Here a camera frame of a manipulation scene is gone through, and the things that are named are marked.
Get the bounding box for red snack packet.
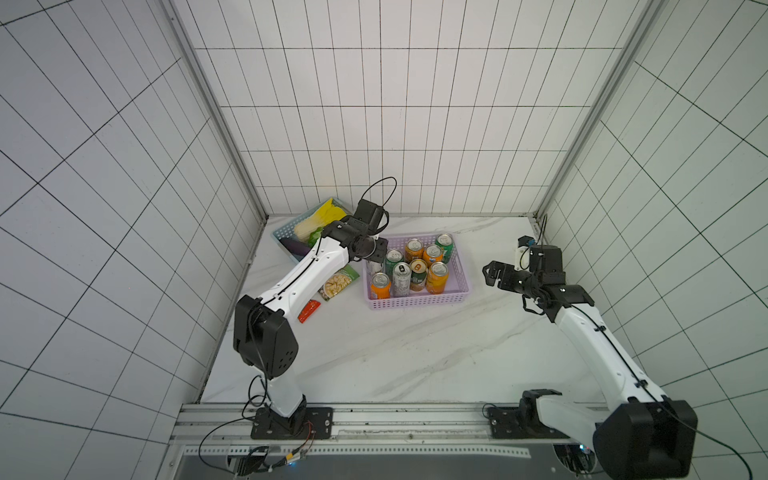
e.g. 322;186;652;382
297;299;321;324

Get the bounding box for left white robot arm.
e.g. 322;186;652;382
233;214;389;425

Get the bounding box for yellow napa cabbage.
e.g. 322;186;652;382
293;199;347;242

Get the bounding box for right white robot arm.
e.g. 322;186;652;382
482;245;698;479

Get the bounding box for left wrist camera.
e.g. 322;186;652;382
353;198;388;230

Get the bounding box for blue plastic basket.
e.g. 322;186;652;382
272;197;350;263

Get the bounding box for purple plastic basket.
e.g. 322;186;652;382
361;232;471;310

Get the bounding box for orange fanta can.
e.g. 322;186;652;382
370;272;391;300
422;244;443;267

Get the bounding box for green lettuce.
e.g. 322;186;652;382
308;227;323;247

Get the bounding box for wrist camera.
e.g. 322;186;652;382
518;235;536;248
353;198;388;230

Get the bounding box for tall silver can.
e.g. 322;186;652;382
392;262;412;298

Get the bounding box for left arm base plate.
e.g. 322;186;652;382
250;406;334;440

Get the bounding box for green gold-top can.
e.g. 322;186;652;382
410;258;429;292

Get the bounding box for orange Fanta can front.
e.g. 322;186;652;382
370;272;391;300

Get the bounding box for orange Fanta can back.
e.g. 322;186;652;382
422;244;443;267

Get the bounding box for green Sprite can left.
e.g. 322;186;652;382
384;249;404;277

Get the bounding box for green Sprite can back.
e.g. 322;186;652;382
435;233;455;264

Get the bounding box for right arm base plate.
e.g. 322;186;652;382
482;403;568;440

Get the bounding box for green soup mix packet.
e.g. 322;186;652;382
318;265;359;301

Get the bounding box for orange Schweppes can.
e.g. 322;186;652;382
426;262;449;295

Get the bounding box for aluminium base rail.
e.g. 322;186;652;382
170;402;589;460

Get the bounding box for purple eggplant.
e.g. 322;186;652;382
279;237;311;259

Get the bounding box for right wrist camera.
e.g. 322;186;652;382
518;235;536;248

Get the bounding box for small silver can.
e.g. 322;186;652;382
366;260;385;276

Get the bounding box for green sprite can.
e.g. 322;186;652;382
384;249;404;277
435;233;455;264

